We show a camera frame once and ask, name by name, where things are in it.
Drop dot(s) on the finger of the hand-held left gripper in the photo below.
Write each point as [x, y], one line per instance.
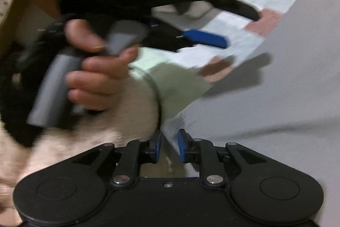
[207, 38]
[239, 9]

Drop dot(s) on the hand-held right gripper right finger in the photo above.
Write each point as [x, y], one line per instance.
[181, 146]

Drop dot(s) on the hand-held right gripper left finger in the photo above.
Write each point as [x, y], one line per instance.
[158, 147]

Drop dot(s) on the grey shirt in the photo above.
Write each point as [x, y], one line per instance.
[265, 110]

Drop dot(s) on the person's left hand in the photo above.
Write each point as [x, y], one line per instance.
[93, 78]

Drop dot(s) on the cream fleece cloth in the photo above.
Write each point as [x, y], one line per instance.
[106, 131]

